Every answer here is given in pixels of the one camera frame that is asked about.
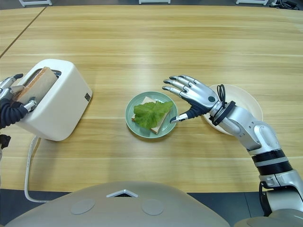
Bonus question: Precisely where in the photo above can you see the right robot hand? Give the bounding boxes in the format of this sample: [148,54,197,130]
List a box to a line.
[162,75,220,124]

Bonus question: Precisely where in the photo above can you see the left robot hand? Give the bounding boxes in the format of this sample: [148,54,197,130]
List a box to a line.
[0,73,37,130]

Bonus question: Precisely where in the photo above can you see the bread slice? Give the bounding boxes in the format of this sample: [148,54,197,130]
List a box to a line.
[14,66,59,105]
[131,96,171,135]

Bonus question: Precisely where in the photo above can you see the cream plate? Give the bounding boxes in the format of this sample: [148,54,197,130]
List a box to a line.
[202,84,264,137]

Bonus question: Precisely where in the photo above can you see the green lettuce leaf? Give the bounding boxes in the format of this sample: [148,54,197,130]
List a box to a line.
[133,101,174,131]

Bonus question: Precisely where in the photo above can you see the cream toaster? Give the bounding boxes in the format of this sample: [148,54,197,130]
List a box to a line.
[14,59,93,142]

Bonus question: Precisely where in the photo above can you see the green plate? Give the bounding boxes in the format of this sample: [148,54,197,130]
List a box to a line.
[125,91,179,140]

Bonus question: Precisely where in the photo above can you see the robot body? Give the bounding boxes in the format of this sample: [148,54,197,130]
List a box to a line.
[4,181,235,227]

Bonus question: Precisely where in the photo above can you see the black cable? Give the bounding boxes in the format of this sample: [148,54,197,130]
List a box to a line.
[211,84,237,126]

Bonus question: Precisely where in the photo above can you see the white cord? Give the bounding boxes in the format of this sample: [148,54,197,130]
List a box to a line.
[24,135,71,204]

